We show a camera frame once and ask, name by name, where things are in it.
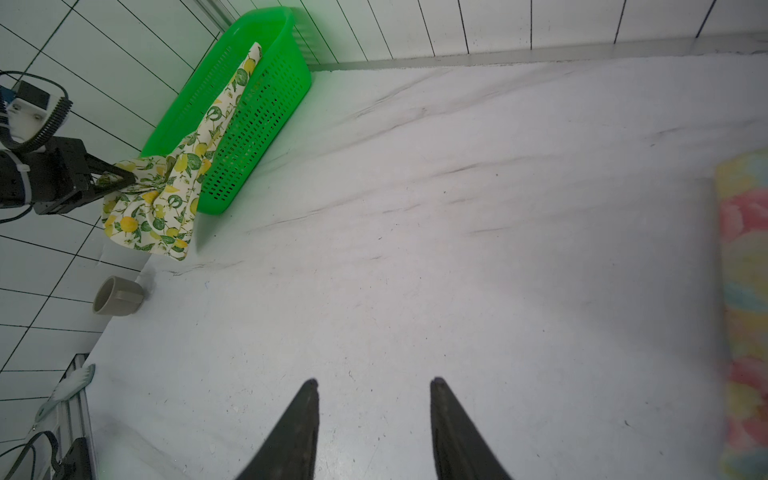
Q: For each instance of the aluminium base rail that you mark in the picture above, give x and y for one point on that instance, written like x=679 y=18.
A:
x=63 y=443

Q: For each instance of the translucent green strip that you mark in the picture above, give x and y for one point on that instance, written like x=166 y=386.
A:
x=68 y=388

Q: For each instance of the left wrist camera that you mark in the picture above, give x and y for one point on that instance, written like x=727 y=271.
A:
x=28 y=106

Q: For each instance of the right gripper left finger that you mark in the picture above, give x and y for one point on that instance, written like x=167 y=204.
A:
x=289 y=451

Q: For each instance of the pastel floral skirt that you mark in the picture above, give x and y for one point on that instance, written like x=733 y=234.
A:
x=741 y=189

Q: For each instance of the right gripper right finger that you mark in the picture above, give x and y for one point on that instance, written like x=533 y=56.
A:
x=459 y=450

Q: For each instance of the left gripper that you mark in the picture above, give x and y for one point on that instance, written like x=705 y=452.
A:
x=59 y=178

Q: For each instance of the green lemon print skirt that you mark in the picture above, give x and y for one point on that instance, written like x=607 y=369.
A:
x=157 y=213

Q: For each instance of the grey ceramic mug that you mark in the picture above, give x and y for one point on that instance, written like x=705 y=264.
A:
x=118 y=297

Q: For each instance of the green plastic basket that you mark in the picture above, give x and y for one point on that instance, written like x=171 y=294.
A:
x=279 y=83

